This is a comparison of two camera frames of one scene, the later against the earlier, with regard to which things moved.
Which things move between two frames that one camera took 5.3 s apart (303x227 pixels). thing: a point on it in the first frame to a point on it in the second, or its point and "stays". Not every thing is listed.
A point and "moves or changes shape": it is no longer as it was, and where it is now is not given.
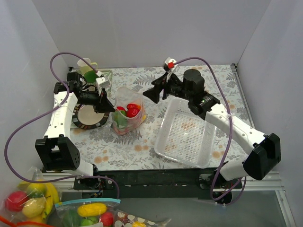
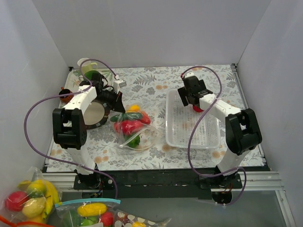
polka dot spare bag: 122,219 stays
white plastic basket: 184,138 moves or changes shape
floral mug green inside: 90,76 stays
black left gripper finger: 104,105 to 118,105
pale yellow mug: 83,67 stays
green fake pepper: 120,117 to 134,142
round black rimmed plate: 84,117 stays
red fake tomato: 133,110 moves or changes shape
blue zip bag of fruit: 91,213 stays
